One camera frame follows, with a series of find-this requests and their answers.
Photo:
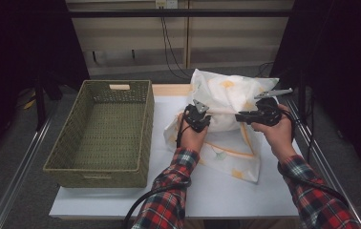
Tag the white pillow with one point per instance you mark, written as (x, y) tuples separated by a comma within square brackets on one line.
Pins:
[(223, 122)]

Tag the person's left hand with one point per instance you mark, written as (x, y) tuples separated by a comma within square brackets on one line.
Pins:
[(189, 138)]

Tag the yellow object on floor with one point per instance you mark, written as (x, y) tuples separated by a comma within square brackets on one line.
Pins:
[(29, 103)]

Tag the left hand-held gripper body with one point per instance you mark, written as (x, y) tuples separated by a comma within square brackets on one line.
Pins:
[(196, 116)]

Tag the person's right hand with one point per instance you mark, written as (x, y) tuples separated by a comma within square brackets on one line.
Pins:
[(279, 136)]

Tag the white leaf-print pillowcase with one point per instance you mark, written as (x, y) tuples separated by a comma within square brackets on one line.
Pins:
[(229, 95)]

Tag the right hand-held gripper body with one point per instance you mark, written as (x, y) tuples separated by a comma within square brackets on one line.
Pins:
[(269, 113)]

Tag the beige vertical wall post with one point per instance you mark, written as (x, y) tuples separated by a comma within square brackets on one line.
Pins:
[(187, 41)]

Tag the green woven basket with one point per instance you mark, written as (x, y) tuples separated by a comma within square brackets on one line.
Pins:
[(111, 127)]

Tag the black metal stand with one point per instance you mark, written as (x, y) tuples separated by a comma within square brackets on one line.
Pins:
[(40, 98), (302, 89)]

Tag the white wall socket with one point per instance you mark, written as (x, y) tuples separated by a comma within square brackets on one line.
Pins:
[(166, 4)]

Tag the black curtain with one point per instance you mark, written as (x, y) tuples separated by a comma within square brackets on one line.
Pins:
[(10, 47), (344, 63)]

